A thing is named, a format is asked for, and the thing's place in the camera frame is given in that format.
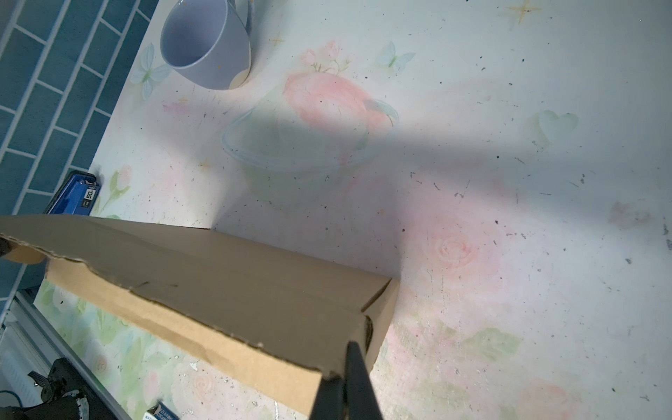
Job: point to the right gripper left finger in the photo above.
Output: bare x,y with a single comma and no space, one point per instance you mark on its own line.
329,403

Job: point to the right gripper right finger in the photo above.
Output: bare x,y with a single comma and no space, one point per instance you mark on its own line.
359,393

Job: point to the brown cardboard box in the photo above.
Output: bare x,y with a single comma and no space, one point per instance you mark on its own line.
276,320

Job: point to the blue stapler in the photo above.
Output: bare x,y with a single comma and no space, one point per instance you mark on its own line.
76,195

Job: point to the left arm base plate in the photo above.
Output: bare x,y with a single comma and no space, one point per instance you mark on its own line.
65,394

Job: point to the aluminium front rail frame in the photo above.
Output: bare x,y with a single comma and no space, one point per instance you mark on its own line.
30,343

